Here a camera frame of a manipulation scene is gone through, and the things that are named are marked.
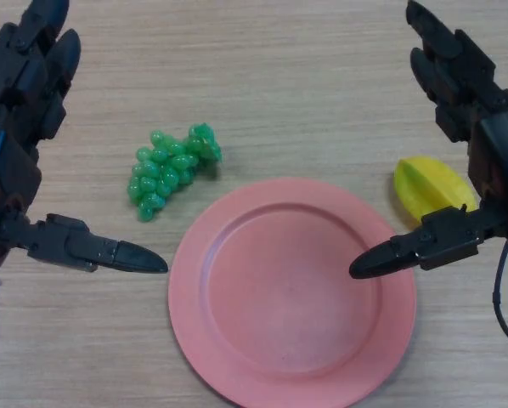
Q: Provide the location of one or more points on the green grape bunch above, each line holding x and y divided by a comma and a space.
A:
169, 174

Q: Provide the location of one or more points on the yellow starfruit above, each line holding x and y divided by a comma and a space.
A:
432, 191

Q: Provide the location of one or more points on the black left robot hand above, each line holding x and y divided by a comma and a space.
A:
12, 106

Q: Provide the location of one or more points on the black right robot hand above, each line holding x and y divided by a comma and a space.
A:
487, 140

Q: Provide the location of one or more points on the pink round plate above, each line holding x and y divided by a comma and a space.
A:
292, 293

